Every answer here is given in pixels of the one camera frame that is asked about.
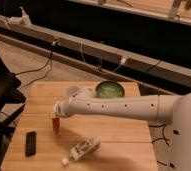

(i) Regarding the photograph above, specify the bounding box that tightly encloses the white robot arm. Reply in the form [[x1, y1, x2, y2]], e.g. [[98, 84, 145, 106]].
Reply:
[[51, 87, 191, 171]]

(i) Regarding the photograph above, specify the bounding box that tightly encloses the translucent plastic cup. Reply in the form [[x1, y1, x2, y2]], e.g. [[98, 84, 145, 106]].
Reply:
[[66, 86, 79, 96]]

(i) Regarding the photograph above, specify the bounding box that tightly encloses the black rectangular remote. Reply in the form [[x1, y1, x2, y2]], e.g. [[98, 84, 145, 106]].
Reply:
[[25, 131, 36, 157]]

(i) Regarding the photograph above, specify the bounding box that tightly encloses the white plastic bottle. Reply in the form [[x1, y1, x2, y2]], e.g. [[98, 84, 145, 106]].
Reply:
[[62, 137, 100, 166]]

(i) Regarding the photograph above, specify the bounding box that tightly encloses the green bowl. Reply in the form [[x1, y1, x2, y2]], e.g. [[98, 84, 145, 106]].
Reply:
[[96, 81, 125, 98]]

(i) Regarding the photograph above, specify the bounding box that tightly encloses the black floor cable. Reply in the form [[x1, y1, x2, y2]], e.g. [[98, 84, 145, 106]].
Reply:
[[14, 41, 58, 91]]

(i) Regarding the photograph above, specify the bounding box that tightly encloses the white hanging cable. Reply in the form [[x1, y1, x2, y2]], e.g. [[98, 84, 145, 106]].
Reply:
[[78, 41, 127, 74]]

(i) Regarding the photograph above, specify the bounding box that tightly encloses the white wall adapter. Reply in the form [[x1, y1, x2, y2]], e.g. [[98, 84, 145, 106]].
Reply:
[[7, 6, 32, 27]]

